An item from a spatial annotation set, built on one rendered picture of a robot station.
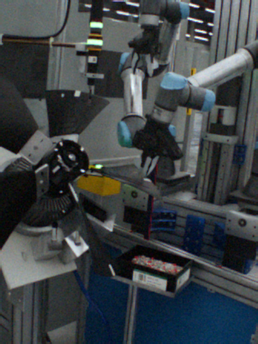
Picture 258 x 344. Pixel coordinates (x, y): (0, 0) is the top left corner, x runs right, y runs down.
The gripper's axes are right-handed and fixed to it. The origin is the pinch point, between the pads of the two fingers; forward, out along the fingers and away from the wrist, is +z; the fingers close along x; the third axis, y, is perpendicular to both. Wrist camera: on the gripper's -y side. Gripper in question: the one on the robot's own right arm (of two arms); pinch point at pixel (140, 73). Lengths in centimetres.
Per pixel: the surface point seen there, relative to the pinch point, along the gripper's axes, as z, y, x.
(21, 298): 72, -69, -21
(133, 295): 75, -34, -37
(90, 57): -3, -52, -26
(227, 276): 63, -16, -62
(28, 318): 83, -63, -17
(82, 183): 47, -19, 9
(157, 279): 63, -37, -49
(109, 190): 48, -16, -4
